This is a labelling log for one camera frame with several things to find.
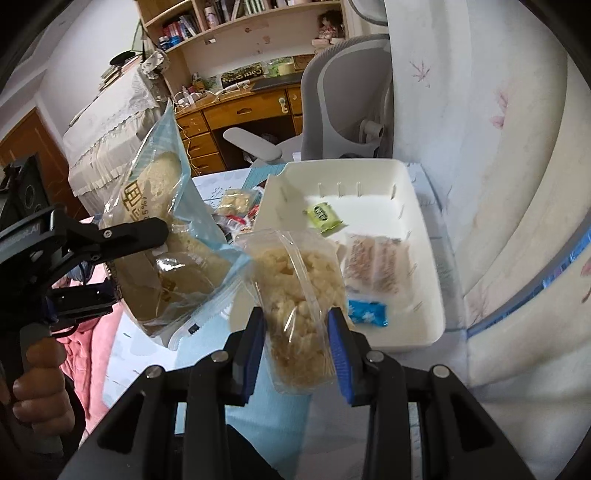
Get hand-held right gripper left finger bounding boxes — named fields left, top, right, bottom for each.
left=58, top=305, right=267, bottom=480

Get row of upright books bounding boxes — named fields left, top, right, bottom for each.
left=203, top=0, right=278, bottom=21
left=159, top=16, right=201, bottom=47

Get wooden bookshelf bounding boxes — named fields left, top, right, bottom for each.
left=134, top=0, right=352, bottom=97

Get grey office chair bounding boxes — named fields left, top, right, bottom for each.
left=223, top=33, right=393, bottom=169

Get red white snack bag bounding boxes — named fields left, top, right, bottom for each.
left=217, top=205, right=262, bottom=241

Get stack of flat books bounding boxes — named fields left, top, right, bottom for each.
left=99, top=60, right=139, bottom=86

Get white floral cloth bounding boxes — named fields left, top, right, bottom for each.
left=383, top=0, right=591, bottom=402

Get round cookie packet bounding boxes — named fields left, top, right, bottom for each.
left=216, top=187, right=262, bottom=217

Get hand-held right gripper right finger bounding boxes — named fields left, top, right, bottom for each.
left=327, top=307, right=539, bottom=480

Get lace-covered piano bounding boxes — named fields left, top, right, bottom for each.
left=62, top=65, right=167, bottom=199

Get black desk mat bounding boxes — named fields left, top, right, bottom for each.
left=252, top=73, right=305, bottom=90

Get white plastic bin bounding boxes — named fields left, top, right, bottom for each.
left=252, top=158, right=446, bottom=354

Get light blue bread packet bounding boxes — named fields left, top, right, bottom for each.
left=99, top=99, right=252, bottom=352

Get brown wooden door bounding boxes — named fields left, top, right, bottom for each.
left=0, top=108, right=88, bottom=222

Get person's dark pants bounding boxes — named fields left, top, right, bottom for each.
left=175, top=425, right=287, bottom=480

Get white fan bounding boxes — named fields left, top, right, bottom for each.
left=348, top=0, right=386, bottom=28

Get green snack packet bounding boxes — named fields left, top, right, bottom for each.
left=305, top=203, right=345, bottom=236

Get floral fabric bag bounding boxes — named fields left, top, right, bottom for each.
left=141, top=50, right=169, bottom=79

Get person's left hand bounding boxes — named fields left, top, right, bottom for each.
left=0, top=339, right=69, bottom=428

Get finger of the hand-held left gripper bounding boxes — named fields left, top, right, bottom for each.
left=44, top=282, right=122, bottom=324
left=51, top=210, right=170, bottom=266

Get blue snack packet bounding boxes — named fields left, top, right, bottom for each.
left=347, top=299, right=389, bottom=328

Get doll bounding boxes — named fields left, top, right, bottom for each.
left=316, top=10, right=345, bottom=42

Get clear bag of puffed cubes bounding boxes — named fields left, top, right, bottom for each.
left=235, top=229, right=352, bottom=395

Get brown sandwich cake packet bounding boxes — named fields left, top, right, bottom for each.
left=342, top=233, right=411, bottom=296

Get pink blanket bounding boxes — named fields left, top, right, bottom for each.
left=51, top=268, right=125, bottom=435

